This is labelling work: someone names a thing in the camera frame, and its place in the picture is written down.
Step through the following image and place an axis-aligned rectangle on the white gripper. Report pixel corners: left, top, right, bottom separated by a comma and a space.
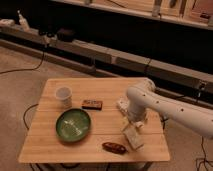
121, 117, 144, 132

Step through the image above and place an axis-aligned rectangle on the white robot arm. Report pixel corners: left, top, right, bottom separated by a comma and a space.
126, 78, 213, 139

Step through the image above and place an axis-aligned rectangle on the small brown orange box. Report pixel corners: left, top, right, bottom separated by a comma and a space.
82, 100, 103, 110

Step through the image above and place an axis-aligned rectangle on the green round plate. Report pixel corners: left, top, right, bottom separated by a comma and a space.
55, 108, 91, 143

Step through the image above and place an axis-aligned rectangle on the white plastic cup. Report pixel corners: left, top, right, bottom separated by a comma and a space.
55, 87, 72, 108

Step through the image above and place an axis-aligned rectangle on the black device on ledge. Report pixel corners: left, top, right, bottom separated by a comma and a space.
57, 29, 75, 42

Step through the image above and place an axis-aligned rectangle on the white spray bottle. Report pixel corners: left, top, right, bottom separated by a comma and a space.
17, 11, 30, 31

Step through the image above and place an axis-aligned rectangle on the black cable on floor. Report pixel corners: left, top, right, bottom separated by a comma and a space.
22, 103, 40, 131

